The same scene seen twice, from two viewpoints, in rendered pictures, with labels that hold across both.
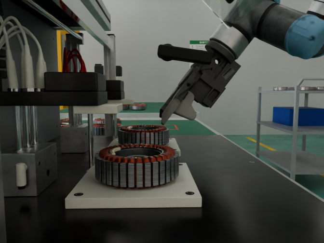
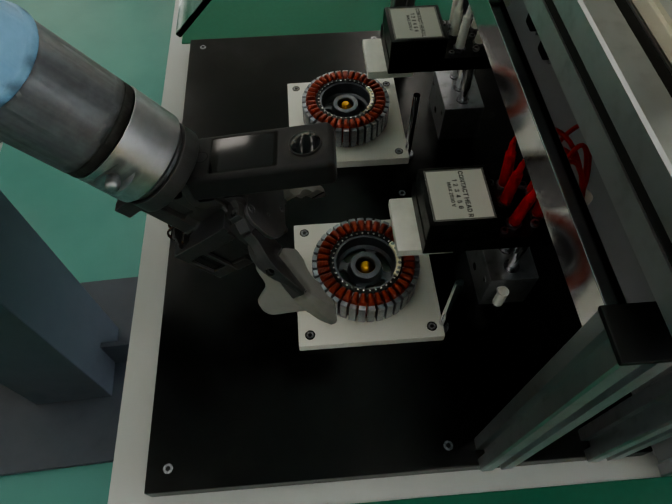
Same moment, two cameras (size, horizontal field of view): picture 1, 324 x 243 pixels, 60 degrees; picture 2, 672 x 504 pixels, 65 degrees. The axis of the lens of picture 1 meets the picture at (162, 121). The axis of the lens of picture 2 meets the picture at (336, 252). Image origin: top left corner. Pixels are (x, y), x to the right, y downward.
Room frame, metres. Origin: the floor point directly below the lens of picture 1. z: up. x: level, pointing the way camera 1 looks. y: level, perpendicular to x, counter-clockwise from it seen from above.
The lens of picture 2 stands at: (0.89, 0.00, 1.29)
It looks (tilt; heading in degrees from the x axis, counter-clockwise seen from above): 58 degrees down; 177
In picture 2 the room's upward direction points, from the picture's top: straight up
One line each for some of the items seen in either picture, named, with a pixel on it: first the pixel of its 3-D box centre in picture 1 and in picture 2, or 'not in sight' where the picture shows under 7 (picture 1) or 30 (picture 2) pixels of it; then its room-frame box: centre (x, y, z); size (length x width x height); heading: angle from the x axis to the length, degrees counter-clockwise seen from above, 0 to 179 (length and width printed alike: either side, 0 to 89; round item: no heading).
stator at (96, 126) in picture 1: (106, 129); not in sight; (0.94, 0.19, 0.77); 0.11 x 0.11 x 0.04
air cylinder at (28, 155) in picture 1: (29, 166); (454, 103); (0.37, 0.18, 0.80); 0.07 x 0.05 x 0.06; 2
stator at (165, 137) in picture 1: (143, 135); (365, 268); (0.61, 0.04, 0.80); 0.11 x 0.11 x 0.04
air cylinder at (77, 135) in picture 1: (77, 137); (499, 260); (0.61, 0.19, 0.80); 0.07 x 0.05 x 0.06; 2
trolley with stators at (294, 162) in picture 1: (302, 129); not in sight; (2.86, -1.44, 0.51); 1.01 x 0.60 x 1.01; 2
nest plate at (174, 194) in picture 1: (137, 181); (345, 121); (0.37, 0.03, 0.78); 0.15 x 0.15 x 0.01; 2
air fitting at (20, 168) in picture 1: (21, 176); not in sight; (0.32, 0.17, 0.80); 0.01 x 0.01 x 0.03; 2
